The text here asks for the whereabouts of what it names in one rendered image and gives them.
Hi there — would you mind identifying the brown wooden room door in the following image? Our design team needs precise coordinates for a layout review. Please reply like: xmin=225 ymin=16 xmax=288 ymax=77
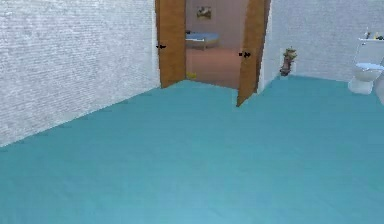
xmin=236 ymin=0 xmax=272 ymax=108
xmin=154 ymin=0 xmax=187 ymax=89

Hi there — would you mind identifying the white toilet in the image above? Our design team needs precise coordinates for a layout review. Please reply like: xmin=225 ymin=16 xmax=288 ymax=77
xmin=347 ymin=37 xmax=384 ymax=96

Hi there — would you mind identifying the framed wall picture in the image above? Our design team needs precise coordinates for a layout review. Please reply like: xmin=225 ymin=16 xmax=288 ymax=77
xmin=196 ymin=6 xmax=213 ymax=20

